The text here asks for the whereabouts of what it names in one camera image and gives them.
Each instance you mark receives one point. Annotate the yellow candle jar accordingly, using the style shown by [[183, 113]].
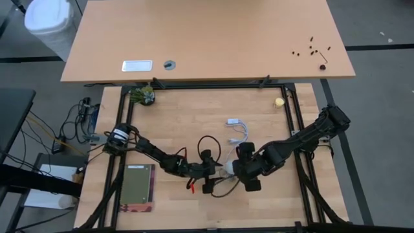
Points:
[[279, 102]]

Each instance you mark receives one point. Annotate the green spiral notebook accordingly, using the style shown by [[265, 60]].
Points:
[[137, 187]]

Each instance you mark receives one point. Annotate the black power strip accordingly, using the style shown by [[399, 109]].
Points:
[[85, 108]]

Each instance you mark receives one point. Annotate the white rectangular desk plate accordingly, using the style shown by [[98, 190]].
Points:
[[136, 65]]

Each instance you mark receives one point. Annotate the white low shelf board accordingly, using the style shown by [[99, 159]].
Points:
[[45, 200]]

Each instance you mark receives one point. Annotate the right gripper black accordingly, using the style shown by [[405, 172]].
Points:
[[255, 165]]

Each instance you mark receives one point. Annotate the dark round knob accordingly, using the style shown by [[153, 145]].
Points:
[[322, 67]]

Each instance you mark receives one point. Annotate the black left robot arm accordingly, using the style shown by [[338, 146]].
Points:
[[155, 153]]

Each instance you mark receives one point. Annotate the black side table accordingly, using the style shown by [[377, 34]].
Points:
[[13, 119]]

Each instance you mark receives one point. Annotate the light wooden desk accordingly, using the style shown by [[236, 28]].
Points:
[[194, 39]]

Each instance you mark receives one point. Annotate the black allen key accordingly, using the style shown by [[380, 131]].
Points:
[[323, 58]]

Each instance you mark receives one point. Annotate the black aluminium table frame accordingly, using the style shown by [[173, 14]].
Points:
[[194, 86]]

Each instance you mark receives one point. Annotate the white light bulb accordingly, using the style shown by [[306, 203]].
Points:
[[229, 167]]

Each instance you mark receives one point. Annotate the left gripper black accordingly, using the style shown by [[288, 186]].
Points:
[[207, 170]]

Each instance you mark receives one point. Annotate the black table leg beam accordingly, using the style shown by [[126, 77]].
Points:
[[32, 181]]

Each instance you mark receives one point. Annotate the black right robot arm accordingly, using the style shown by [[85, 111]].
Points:
[[310, 136]]

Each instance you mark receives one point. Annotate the white trash bin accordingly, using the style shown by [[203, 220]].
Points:
[[48, 22]]

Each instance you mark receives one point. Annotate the black power adapter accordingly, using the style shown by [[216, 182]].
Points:
[[59, 147]]

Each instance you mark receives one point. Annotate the potted succulent plant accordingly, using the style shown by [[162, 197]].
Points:
[[144, 96]]

